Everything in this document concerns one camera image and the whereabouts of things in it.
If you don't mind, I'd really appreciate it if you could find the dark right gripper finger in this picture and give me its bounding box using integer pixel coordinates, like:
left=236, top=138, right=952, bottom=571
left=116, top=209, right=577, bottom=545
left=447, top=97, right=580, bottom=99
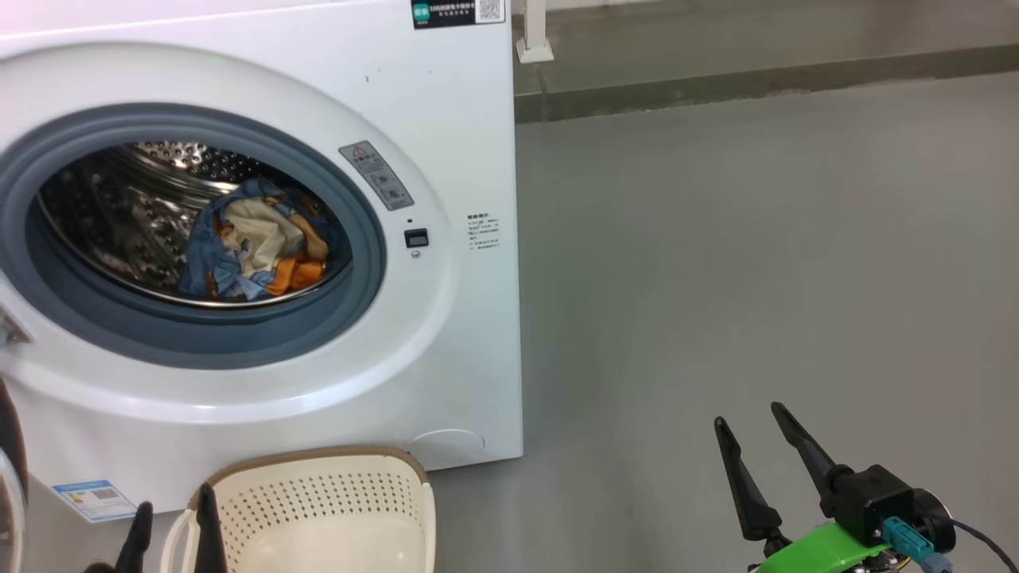
left=714, top=416, right=783, bottom=542
left=771, top=402, right=845, bottom=510

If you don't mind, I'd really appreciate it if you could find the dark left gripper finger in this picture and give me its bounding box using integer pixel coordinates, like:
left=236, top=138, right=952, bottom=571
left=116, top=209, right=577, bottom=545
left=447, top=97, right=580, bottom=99
left=195, top=483, right=229, bottom=573
left=115, top=501, right=154, bottom=573

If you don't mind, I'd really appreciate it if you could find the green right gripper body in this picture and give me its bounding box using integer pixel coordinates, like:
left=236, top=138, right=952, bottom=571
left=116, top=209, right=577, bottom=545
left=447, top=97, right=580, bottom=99
left=752, top=523, right=888, bottom=573

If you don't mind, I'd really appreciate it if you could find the black round washer door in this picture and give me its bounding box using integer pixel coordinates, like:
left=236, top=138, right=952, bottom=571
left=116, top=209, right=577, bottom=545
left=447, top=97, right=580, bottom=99
left=0, top=378, right=29, bottom=573

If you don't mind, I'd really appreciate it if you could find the blue bear-print garment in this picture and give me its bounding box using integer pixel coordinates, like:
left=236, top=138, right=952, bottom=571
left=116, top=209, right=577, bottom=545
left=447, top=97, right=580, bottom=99
left=177, top=177, right=351, bottom=302
left=211, top=197, right=329, bottom=297

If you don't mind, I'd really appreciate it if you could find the white front-load washing machine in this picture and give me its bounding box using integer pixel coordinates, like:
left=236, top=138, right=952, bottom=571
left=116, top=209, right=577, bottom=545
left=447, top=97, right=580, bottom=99
left=0, top=0, right=525, bottom=514

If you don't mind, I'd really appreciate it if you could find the blue energy label sticker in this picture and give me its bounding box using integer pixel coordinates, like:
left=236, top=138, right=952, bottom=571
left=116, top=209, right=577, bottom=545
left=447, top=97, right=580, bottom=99
left=52, top=479, right=138, bottom=524

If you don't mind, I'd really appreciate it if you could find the cream perforated laundry basket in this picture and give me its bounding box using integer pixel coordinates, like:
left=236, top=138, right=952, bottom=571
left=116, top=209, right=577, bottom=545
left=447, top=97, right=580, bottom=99
left=159, top=446, right=437, bottom=573

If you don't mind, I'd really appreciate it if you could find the small black text label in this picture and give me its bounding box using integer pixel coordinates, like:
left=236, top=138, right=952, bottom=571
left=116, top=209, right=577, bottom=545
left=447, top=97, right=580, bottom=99
left=466, top=212, right=502, bottom=251

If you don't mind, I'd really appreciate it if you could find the grey warning sticker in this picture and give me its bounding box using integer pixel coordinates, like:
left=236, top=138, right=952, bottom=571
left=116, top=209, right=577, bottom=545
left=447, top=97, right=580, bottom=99
left=338, top=141, right=415, bottom=212

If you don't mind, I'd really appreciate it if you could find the black QR code sticker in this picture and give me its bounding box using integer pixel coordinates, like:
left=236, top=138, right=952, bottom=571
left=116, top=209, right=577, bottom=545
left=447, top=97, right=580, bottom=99
left=411, top=0, right=506, bottom=31

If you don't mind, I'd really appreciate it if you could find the teal right camera connector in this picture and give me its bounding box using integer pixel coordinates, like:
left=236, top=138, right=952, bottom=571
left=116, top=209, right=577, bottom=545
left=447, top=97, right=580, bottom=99
left=881, top=516, right=954, bottom=573

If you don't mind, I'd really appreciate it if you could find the thin black right cable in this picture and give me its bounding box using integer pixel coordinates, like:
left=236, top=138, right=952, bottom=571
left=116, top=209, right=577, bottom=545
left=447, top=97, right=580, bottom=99
left=951, top=519, right=1019, bottom=573

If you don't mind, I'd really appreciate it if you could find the white post foot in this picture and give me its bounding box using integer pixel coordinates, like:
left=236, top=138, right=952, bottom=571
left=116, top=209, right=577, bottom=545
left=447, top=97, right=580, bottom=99
left=515, top=0, right=554, bottom=64

